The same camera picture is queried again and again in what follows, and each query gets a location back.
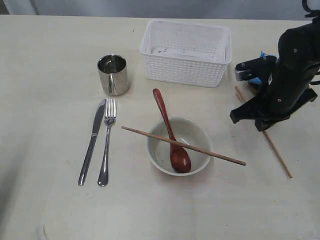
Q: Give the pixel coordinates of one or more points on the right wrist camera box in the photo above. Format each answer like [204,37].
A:
[243,71]

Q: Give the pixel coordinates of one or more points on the silver metal fork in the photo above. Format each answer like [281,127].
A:
[109,121]

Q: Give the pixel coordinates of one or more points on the blue chips bag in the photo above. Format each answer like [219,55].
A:
[257,80]

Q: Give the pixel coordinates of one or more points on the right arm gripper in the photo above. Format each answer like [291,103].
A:
[288,87]

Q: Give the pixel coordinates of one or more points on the wooden chopstick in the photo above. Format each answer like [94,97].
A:
[187,146]
[269,140]

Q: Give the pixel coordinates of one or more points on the brown round plate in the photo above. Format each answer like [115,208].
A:
[253,88]

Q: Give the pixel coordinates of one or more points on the reddish brown wooden spoon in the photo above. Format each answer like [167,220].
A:
[179,157]

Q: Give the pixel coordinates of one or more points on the shiny metal container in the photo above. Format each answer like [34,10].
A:
[112,70]

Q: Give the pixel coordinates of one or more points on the white perforated plastic basket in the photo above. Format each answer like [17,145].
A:
[186,53]

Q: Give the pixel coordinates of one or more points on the silver table knife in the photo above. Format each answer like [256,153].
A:
[99,115]

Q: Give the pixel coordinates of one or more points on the white bowl dark rim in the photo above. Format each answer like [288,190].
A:
[185,131]

